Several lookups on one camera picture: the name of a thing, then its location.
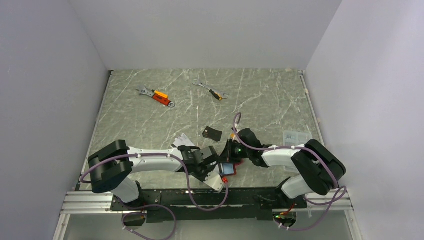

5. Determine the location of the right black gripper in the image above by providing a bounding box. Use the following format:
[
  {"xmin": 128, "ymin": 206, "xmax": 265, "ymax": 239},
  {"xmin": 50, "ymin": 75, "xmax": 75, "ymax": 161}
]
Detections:
[{"xmin": 216, "ymin": 139, "xmax": 252, "ymax": 164}]

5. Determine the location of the red leather card holder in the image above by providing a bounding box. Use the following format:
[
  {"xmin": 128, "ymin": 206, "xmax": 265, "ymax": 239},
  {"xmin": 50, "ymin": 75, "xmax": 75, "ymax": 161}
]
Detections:
[{"xmin": 217, "ymin": 159, "xmax": 244, "ymax": 177}]

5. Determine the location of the black VIP card stack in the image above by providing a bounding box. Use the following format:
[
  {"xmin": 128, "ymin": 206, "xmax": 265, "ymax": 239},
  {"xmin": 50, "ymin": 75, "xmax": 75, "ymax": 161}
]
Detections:
[{"xmin": 202, "ymin": 126, "xmax": 223, "ymax": 142}]

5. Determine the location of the silver VIP card stack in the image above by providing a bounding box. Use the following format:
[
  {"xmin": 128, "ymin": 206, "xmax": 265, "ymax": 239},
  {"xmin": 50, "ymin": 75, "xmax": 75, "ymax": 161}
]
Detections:
[{"xmin": 170, "ymin": 133, "xmax": 196, "ymax": 148}]

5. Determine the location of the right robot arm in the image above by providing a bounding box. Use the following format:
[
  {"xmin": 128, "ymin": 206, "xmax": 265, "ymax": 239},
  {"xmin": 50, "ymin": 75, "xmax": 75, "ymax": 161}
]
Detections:
[{"xmin": 220, "ymin": 128, "xmax": 347, "ymax": 208}]

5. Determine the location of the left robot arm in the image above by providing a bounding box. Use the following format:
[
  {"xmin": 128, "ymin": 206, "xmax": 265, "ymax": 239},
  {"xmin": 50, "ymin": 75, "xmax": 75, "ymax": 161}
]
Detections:
[{"xmin": 80, "ymin": 140, "xmax": 225, "ymax": 210}]

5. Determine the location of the clear plastic parts box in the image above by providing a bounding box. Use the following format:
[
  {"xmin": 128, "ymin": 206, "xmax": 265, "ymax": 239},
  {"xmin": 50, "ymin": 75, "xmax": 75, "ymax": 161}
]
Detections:
[{"xmin": 282, "ymin": 130, "xmax": 314, "ymax": 174}]

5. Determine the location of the orange red adjustable wrench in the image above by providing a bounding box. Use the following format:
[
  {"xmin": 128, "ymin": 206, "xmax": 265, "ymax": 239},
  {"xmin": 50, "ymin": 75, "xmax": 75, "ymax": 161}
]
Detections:
[{"xmin": 136, "ymin": 85, "xmax": 176, "ymax": 108}]

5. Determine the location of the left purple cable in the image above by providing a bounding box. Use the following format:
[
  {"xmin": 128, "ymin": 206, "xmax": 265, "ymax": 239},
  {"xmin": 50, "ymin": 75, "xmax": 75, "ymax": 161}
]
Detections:
[{"xmin": 79, "ymin": 152, "xmax": 230, "ymax": 240}]

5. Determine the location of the black aluminium base frame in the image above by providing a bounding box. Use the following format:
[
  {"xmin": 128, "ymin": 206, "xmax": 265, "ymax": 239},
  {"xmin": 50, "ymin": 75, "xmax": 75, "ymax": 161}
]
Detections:
[{"xmin": 60, "ymin": 187, "xmax": 354, "ymax": 223}]

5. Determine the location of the black yellow handled wrench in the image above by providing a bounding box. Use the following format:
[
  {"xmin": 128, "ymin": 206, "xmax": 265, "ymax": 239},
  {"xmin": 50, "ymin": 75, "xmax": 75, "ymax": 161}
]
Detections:
[{"xmin": 192, "ymin": 79, "xmax": 228, "ymax": 101}]

